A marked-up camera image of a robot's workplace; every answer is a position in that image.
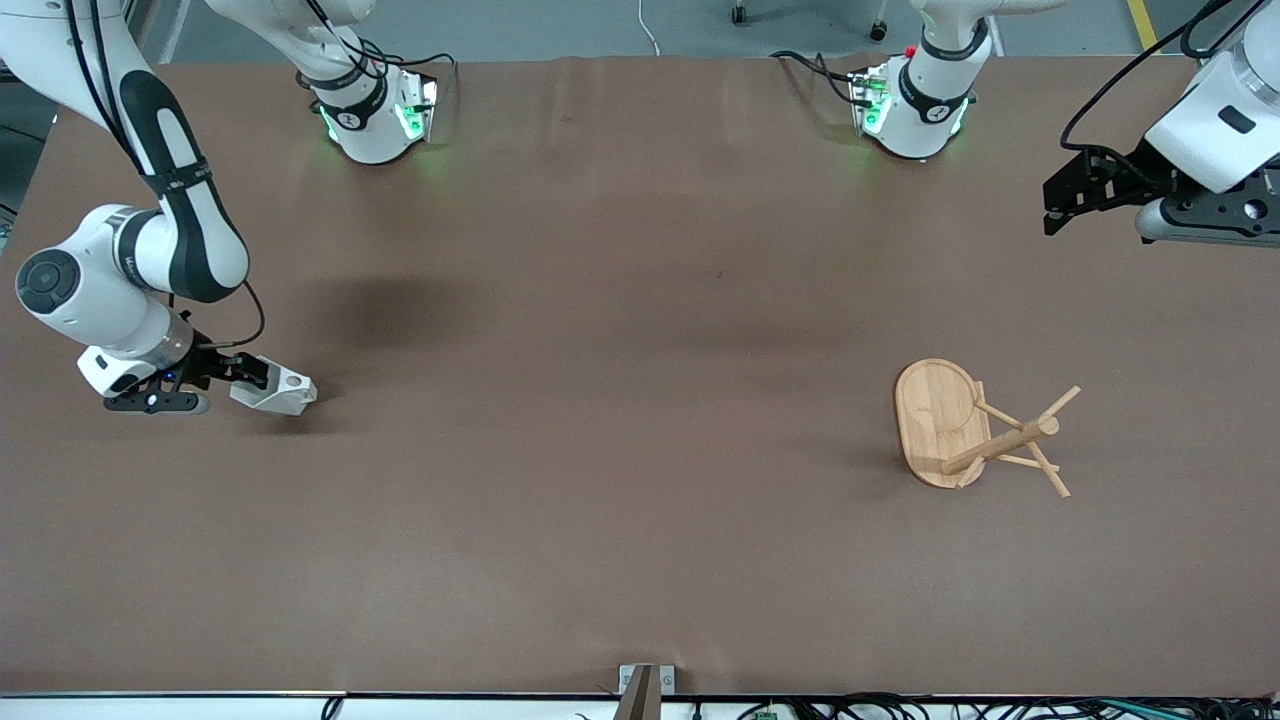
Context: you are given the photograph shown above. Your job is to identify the white angular cup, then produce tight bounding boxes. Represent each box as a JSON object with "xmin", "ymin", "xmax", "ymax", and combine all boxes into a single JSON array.
[{"xmin": 230, "ymin": 356, "xmax": 318, "ymax": 418}]

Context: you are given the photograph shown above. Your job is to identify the wooden cup rack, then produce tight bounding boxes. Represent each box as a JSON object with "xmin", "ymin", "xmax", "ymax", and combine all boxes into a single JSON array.
[{"xmin": 893, "ymin": 358, "xmax": 1083, "ymax": 499}]

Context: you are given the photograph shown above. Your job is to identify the brown table cover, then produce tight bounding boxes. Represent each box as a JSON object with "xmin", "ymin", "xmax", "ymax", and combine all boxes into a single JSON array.
[{"xmin": 0, "ymin": 55, "xmax": 1280, "ymax": 698}]

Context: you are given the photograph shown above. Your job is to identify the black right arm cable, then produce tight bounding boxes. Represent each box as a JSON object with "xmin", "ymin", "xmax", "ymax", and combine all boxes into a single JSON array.
[{"xmin": 60, "ymin": 0, "xmax": 267, "ymax": 351}]

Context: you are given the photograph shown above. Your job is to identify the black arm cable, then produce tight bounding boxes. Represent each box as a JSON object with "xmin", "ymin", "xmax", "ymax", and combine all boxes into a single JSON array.
[
  {"xmin": 60, "ymin": 0, "xmax": 267, "ymax": 351},
  {"xmin": 1060, "ymin": 0, "xmax": 1266, "ymax": 161}
]

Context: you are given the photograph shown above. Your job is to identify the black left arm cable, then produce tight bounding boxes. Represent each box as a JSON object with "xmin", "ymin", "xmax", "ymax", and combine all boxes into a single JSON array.
[{"xmin": 1060, "ymin": 0, "xmax": 1266, "ymax": 161}]

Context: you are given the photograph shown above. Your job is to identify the black left base cable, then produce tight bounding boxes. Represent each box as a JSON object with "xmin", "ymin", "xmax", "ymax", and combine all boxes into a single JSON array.
[{"xmin": 770, "ymin": 50, "xmax": 873, "ymax": 107}]

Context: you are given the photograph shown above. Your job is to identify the black base cable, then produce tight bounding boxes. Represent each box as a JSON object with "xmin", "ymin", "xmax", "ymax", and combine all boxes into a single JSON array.
[
  {"xmin": 770, "ymin": 50, "xmax": 873, "ymax": 107},
  {"xmin": 295, "ymin": 0, "xmax": 458, "ymax": 101}
]

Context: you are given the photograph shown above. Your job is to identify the white table frame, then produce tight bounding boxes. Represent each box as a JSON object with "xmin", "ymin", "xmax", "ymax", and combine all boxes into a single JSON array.
[{"xmin": 0, "ymin": 692, "xmax": 1280, "ymax": 720}]

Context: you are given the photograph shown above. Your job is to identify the black right base cable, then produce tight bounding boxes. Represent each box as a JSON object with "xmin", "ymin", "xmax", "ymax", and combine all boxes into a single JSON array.
[{"xmin": 295, "ymin": 0, "xmax": 458, "ymax": 101}]

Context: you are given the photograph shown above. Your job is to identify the dark camera mount pole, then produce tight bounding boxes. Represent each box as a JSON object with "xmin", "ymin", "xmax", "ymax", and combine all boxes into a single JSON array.
[{"xmin": 612, "ymin": 668, "xmax": 663, "ymax": 720}]

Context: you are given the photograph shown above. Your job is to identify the grey metal bracket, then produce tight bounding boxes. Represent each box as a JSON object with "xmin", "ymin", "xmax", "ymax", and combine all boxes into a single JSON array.
[{"xmin": 618, "ymin": 664, "xmax": 676, "ymax": 697}]

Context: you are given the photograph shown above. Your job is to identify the black cable bundle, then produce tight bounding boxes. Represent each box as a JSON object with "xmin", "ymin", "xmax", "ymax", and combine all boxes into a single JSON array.
[{"xmin": 740, "ymin": 693, "xmax": 1280, "ymax": 720}]

